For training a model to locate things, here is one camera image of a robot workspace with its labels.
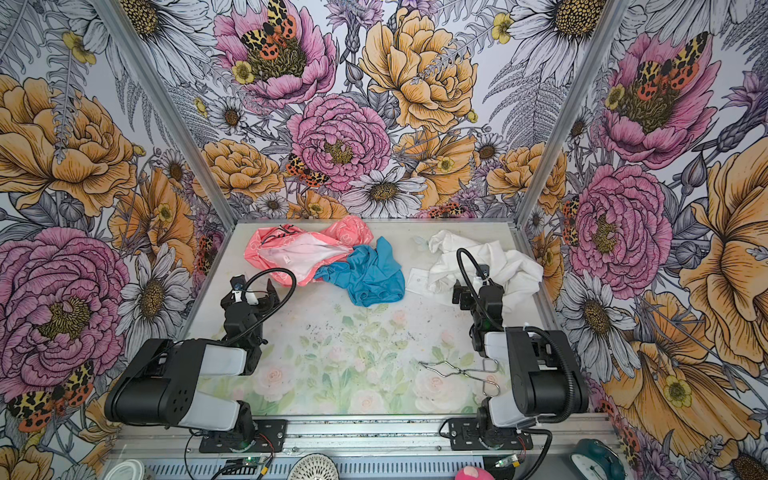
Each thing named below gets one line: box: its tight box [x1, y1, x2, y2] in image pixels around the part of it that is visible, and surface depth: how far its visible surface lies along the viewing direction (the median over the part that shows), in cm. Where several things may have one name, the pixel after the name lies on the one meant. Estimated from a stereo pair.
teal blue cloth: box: [314, 236, 406, 306], surface depth 101 cm
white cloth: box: [406, 230, 544, 313], surface depth 102 cm
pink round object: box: [455, 466, 496, 480], surface depth 66 cm
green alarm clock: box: [569, 438, 626, 480], surface depth 67 cm
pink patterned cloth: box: [244, 215, 374, 286], surface depth 101 cm
